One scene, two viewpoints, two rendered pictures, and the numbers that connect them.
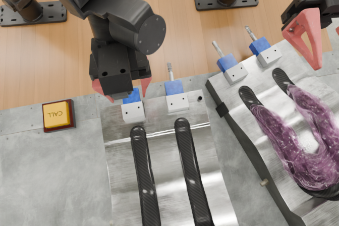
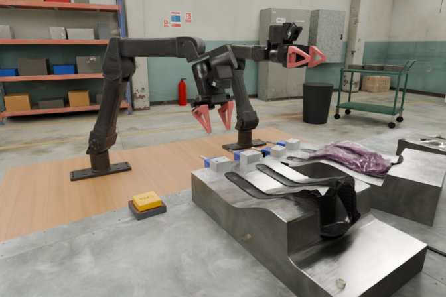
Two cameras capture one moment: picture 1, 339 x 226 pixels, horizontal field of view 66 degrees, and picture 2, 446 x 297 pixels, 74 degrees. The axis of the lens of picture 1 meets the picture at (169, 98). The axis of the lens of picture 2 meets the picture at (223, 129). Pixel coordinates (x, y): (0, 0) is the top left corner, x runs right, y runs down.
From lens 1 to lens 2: 0.76 m
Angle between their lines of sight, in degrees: 60
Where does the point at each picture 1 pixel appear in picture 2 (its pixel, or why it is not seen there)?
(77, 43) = (145, 176)
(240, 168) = not seen: hidden behind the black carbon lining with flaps
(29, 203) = (135, 271)
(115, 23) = (214, 57)
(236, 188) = not seen: hidden behind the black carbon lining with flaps
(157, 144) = (250, 176)
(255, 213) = not seen: hidden behind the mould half
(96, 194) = (212, 244)
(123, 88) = (228, 75)
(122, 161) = (229, 188)
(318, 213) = (394, 170)
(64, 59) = (137, 184)
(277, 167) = (346, 168)
